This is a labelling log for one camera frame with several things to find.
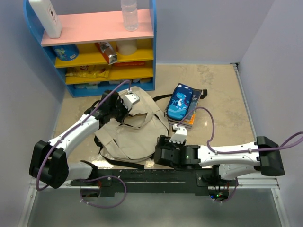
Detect beige canvas backpack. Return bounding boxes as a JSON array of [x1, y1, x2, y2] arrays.
[[94, 87, 173, 168]]

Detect blue dinosaur pencil case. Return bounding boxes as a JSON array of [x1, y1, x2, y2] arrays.
[[166, 83, 193, 121]]

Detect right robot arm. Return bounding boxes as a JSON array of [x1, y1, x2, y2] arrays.
[[154, 135, 285, 186]]

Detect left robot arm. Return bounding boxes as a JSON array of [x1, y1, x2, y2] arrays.
[[29, 90, 140, 189]]

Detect yellow chips bag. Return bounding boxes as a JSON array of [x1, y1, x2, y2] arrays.
[[66, 65, 110, 79]]

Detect white small boxes row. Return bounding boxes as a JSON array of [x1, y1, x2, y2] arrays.
[[73, 78, 152, 89]]

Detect orange silver snack packet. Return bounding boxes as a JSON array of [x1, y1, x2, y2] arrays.
[[95, 42, 118, 65]]

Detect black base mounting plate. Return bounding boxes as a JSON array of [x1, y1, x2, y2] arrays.
[[70, 168, 238, 197]]

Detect blue shelf unit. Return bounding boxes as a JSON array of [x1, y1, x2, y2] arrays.
[[23, 0, 157, 97]]

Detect red flat box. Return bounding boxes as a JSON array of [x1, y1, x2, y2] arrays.
[[113, 61, 145, 67]]

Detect white cylindrical container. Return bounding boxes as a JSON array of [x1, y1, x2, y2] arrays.
[[116, 40, 137, 55]]

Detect blue round snack tub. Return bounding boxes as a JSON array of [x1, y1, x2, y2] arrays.
[[52, 44, 79, 61]]

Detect dark cover book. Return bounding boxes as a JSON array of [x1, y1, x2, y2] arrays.
[[166, 89, 208, 129]]

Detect clear plastic water bottle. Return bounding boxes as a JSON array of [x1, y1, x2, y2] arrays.
[[121, 0, 139, 32]]

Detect white rectangular bottle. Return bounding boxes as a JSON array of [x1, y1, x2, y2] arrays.
[[29, 0, 62, 38]]

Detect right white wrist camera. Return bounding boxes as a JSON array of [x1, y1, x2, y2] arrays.
[[169, 124, 187, 144]]

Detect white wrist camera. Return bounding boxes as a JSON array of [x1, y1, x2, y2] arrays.
[[123, 93, 140, 110], [169, 124, 187, 144]]

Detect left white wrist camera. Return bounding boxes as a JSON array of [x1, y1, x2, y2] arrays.
[[123, 93, 140, 110]]

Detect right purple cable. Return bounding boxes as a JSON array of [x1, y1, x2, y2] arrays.
[[176, 106, 303, 204]]

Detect purple cable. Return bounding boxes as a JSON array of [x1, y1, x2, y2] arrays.
[[36, 79, 132, 209], [176, 106, 303, 204]]

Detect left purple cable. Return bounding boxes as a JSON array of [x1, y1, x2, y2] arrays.
[[36, 79, 132, 209]]

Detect aluminium frame rail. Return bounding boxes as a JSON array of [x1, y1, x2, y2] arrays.
[[19, 64, 288, 227]]

